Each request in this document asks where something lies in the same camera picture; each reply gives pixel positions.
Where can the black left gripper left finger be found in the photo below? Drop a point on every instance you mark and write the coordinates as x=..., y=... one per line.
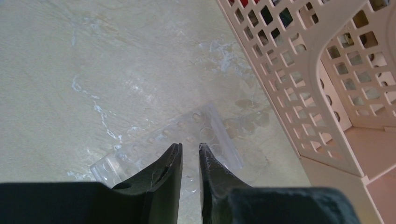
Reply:
x=149, y=197

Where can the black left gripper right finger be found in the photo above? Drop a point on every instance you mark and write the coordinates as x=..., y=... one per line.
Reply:
x=226, y=199

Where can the clear plastic tube tray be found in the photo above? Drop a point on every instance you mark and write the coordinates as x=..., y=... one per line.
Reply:
x=201, y=125

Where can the pink mesh file organizer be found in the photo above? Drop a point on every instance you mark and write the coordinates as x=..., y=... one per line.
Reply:
x=328, y=68

